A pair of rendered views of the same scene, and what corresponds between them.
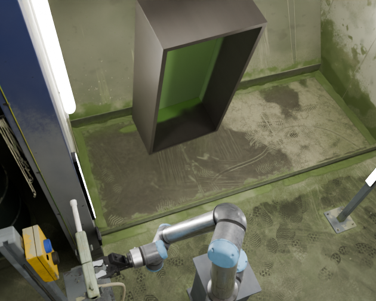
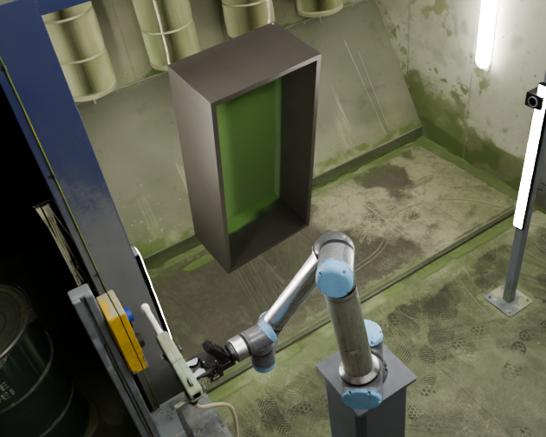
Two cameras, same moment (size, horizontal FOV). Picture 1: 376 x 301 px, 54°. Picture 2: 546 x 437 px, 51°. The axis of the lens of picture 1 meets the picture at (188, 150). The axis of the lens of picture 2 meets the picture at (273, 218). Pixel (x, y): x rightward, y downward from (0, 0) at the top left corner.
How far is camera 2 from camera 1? 0.72 m
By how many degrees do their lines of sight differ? 14
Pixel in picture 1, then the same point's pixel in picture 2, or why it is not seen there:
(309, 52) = (402, 116)
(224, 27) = (273, 69)
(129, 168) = (208, 309)
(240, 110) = (335, 206)
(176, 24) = (219, 78)
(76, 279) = (169, 415)
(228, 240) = (334, 257)
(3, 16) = (41, 68)
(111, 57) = (152, 177)
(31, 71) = (74, 130)
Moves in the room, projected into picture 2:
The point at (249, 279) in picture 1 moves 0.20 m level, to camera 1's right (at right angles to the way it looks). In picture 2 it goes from (396, 368) to (443, 361)
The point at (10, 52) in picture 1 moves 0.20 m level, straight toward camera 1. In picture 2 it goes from (51, 108) to (77, 130)
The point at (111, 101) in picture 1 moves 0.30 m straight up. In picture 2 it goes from (164, 234) to (152, 199)
